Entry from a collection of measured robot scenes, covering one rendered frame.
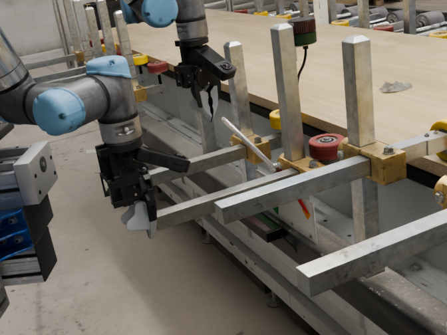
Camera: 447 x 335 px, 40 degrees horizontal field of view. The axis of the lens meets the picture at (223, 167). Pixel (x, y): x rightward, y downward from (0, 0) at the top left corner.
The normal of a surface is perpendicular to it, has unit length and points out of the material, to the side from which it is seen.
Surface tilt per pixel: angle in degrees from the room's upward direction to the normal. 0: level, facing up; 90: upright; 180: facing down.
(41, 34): 90
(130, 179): 90
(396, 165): 90
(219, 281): 0
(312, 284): 90
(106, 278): 0
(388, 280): 0
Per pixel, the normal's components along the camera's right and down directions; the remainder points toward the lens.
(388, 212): -0.90, 0.27
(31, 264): -0.04, 0.37
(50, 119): -0.54, 0.38
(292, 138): 0.43, 0.28
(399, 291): -0.14, -0.92
